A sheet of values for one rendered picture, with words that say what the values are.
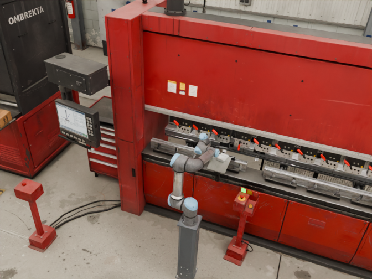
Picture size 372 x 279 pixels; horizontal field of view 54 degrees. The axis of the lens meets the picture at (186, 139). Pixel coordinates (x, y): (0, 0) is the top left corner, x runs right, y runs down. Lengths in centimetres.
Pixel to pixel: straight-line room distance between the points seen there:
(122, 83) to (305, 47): 162
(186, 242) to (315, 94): 170
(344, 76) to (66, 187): 348
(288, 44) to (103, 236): 277
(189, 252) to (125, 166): 116
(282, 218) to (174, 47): 199
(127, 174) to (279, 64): 200
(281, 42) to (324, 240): 203
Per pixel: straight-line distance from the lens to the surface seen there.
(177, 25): 321
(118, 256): 407
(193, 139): 401
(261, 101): 326
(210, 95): 336
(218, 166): 354
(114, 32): 329
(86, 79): 309
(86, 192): 479
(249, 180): 364
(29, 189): 378
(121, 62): 335
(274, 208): 379
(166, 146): 386
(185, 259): 360
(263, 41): 304
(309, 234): 396
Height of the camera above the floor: 320
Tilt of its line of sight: 35 degrees down
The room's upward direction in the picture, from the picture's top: 3 degrees clockwise
